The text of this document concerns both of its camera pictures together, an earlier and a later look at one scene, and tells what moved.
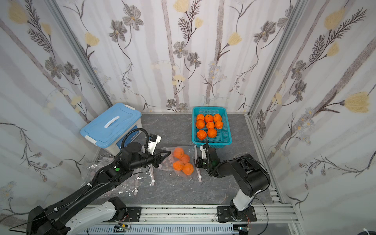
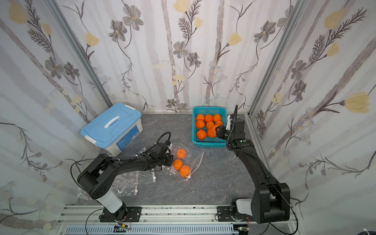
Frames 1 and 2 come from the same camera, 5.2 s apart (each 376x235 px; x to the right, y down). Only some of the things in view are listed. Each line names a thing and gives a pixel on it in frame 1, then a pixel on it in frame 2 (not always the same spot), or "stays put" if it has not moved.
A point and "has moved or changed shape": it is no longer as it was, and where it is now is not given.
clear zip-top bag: (180, 160) has moved or changed shape
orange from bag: (212, 132) stays put
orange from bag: (210, 125) stays put
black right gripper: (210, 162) -> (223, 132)
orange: (217, 118) stays put
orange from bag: (188, 169) -> (214, 127)
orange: (200, 124) stays put
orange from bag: (201, 134) stays put
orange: (208, 118) stays put
